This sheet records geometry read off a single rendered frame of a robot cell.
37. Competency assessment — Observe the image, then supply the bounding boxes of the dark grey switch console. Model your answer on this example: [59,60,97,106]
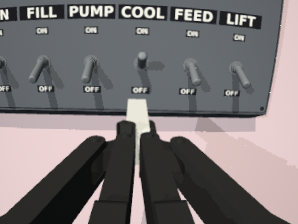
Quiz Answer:
[0,0,284,118]

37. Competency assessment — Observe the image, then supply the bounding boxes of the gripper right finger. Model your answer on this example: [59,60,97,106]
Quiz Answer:
[137,99,290,224]

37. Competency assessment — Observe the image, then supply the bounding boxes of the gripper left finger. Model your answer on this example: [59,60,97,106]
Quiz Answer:
[0,99,138,224]

